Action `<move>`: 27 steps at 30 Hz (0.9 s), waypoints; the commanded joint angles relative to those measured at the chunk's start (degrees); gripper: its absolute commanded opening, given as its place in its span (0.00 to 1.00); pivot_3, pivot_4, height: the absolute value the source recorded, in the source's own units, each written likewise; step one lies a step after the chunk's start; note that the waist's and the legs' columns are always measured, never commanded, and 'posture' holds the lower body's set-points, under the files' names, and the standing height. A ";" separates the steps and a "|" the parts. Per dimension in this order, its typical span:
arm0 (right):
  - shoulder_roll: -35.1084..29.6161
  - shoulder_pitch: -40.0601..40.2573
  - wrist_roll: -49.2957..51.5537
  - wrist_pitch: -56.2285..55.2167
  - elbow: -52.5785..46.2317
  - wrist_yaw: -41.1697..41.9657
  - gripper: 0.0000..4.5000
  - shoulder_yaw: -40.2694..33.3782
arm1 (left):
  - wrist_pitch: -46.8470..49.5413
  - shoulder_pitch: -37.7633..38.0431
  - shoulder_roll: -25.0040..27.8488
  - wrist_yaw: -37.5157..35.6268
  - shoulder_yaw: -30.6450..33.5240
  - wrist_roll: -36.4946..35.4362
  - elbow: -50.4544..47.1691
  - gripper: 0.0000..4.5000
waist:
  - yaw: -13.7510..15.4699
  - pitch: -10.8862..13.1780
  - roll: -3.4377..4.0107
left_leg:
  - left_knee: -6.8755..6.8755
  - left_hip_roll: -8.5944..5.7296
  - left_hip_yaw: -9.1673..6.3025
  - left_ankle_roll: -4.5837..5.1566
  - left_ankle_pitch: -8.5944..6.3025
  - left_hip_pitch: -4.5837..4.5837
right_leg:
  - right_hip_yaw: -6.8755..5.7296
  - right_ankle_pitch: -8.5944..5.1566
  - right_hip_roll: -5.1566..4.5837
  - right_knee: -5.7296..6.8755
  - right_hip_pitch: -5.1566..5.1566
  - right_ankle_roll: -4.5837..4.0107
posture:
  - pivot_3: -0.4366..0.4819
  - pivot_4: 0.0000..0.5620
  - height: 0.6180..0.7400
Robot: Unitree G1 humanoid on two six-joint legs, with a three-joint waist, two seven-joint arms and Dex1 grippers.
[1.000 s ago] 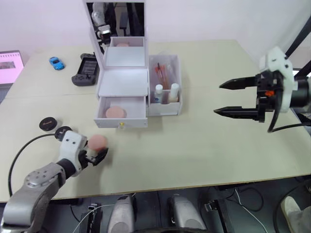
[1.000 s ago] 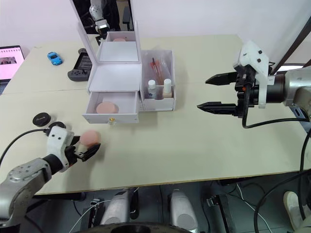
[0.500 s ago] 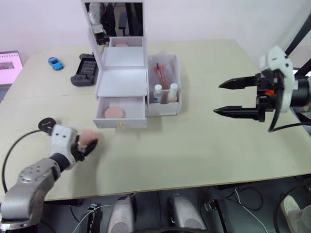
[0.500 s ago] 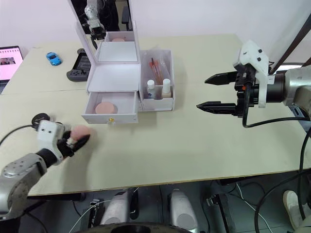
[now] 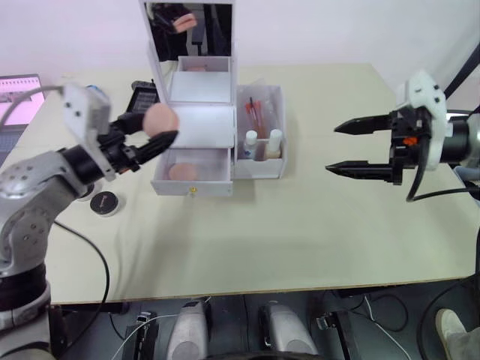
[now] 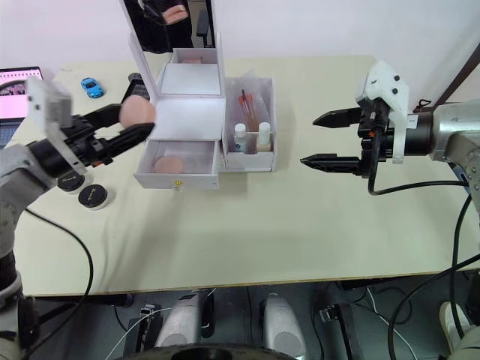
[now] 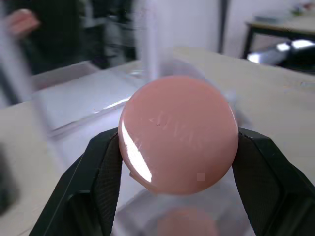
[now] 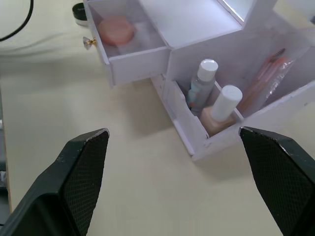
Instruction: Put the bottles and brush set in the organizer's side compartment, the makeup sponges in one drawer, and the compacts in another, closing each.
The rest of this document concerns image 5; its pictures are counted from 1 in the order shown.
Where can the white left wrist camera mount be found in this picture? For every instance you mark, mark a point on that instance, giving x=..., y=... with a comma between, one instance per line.
x=80, y=112

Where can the beige bottle with white cap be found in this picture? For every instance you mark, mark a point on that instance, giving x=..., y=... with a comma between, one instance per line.
x=274, y=146

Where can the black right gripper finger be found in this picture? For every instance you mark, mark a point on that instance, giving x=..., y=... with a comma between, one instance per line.
x=365, y=125
x=360, y=169

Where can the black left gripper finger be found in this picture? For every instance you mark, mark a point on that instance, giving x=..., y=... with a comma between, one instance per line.
x=159, y=143
x=134, y=122

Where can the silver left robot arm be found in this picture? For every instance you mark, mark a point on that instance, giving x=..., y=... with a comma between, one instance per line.
x=30, y=187

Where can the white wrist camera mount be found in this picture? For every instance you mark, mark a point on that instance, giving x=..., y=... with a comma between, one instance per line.
x=425, y=93
x=80, y=112

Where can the person's grey shoe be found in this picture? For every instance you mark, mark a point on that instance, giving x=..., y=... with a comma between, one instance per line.
x=452, y=330

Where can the open laptop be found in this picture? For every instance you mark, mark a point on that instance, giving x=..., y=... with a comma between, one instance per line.
x=17, y=108

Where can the black floor bracket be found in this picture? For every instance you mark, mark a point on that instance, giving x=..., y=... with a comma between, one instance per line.
x=142, y=335
x=339, y=333

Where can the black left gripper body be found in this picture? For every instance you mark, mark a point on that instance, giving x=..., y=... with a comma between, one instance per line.
x=118, y=152

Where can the white-rimmed round compact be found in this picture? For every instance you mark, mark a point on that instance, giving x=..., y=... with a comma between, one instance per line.
x=85, y=195

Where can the person's blue-clad knee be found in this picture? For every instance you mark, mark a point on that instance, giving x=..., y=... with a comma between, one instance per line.
x=468, y=176

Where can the black tripod legs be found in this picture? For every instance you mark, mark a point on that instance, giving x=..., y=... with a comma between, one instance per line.
x=463, y=71

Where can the black round compact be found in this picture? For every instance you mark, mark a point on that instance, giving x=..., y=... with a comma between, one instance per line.
x=105, y=203

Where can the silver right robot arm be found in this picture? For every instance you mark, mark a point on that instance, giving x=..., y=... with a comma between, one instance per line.
x=467, y=140

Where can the black rectangular device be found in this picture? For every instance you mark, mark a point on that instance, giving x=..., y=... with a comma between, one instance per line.
x=144, y=98

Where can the brush set in clear pouch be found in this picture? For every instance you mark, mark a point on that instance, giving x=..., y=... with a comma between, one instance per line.
x=257, y=114

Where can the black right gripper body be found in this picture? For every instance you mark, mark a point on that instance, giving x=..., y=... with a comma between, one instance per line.
x=407, y=144

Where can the black upright frame post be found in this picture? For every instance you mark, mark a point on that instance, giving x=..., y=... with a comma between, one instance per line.
x=60, y=330

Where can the silver robot leg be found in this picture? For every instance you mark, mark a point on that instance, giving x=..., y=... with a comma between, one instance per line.
x=288, y=330
x=187, y=332

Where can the clear bottle with blue label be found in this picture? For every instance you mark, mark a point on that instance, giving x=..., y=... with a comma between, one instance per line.
x=250, y=147

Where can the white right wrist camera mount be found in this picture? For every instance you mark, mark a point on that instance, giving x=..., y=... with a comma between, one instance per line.
x=425, y=93

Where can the white drawer with gold knob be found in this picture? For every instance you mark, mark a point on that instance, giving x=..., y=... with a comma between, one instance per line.
x=191, y=185

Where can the white mirrored makeup organizer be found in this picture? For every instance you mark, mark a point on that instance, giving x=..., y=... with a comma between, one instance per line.
x=198, y=123

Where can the pink round makeup sponge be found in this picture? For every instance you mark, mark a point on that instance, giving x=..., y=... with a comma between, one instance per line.
x=182, y=172
x=162, y=118

